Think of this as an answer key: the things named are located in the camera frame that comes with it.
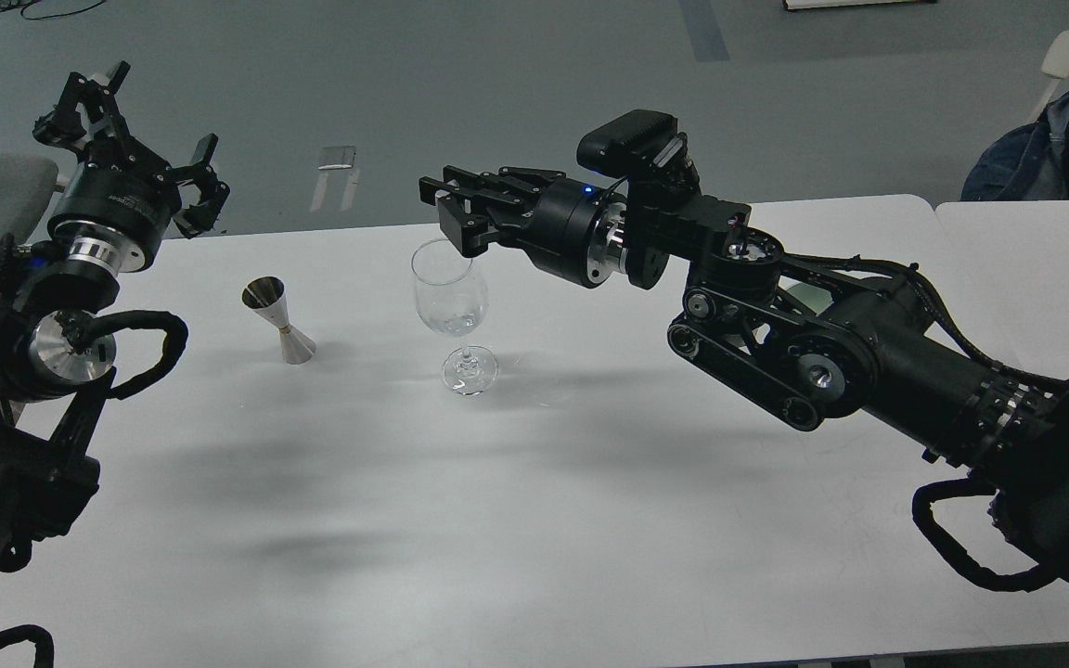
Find clear wine glass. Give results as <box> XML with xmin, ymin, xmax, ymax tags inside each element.
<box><xmin>410</xmin><ymin>239</ymin><xmax>499</xmax><ymax>397</ymax></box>

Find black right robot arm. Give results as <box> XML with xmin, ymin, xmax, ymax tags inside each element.
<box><xmin>419</xmin><ymin>166</ymin><xmax>1069</xmax><ymax>592</ymax></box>

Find grey office chair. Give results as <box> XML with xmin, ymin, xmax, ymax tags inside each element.
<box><xmin>1027</xmin><ymin>30</ymin><xmax>1069</xmax><ymax>122</ymax></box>

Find black floor cables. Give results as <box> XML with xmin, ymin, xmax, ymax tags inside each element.
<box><xmin>0</xmin><ymin>0</ymin><xmax>113</xmax><ymax>40</ymax></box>

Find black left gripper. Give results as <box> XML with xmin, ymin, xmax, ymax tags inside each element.
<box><xmin>32</xmin><ymin>62</ymin><xmax>230</xmax><ymax>271</ymax></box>

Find person in white shirt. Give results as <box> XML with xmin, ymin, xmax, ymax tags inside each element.
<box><xmin>960</xmin><ymin>92</ymin><xmax>1069</xmax><ymax>202</ymax></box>

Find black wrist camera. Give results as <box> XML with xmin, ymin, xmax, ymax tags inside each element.
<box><xmin>576</xmin><ymin>109</ymin><xmax>688</xmax><ymax>178</ymax></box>

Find steel double jigger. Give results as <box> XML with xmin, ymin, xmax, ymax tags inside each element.
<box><xmin>241</xmin><ymin>277</ymin><xmax>316</xmax><ymax>366</ymax></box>

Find metal floor plate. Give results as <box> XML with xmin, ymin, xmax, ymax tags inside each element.
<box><xmin>309</xmin><ymin>145</ymin><xmax>360</xmax><ymax>214</ymax></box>

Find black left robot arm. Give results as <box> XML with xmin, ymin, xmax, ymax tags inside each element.
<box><xmin>0</xmin><ymin>62</ymin><xmax>230</xmax><ymax>667</ymax></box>

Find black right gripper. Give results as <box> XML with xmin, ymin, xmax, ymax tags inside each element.
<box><xmin>419</xmin><ymin>165</ymin><xmax>628</xmax><ymax>289</ymax></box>

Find green bowl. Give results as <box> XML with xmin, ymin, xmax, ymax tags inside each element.
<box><xmin>780</xmin><ymin>279</ymin><xmax>832</xmax><ymax>314</ymax></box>

